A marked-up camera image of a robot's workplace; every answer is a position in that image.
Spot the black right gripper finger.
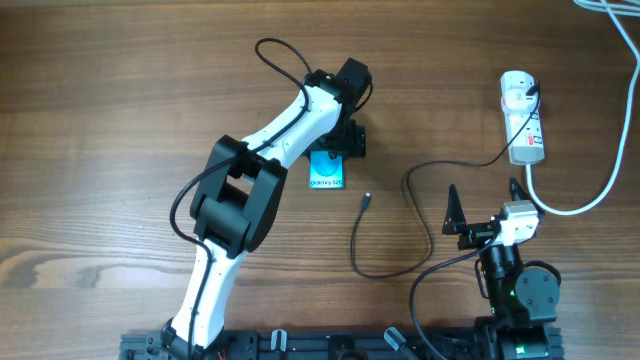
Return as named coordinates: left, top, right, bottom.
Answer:
left=442, top=184, right=467, bottom=235
left=509, top=177, right=544, bottom=218

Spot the white power strip socket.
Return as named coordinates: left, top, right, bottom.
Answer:
left=500, top=70, right=545, bottom=166

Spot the blue Galaxy smartphone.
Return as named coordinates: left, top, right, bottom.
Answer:
left=309, top=151, right=344, bottom=190

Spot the black USB charging cable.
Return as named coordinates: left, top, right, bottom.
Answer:
left=349, top=80, right=542, bottom=280

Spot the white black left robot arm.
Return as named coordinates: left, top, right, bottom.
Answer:
left=160, top=58, right=372, bottom=359

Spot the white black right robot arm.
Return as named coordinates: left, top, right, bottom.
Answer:
left=442, top=179, right=565, bottom=360

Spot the white USB charger plug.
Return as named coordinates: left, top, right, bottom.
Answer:
left=501, top=87, right=537, bottom=115

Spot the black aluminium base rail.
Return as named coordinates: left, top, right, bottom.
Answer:
left=119, top=327, right=565, bottom=360

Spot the white power strip cord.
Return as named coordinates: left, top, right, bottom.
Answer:
left=524, top=0, right=640, bottom=217

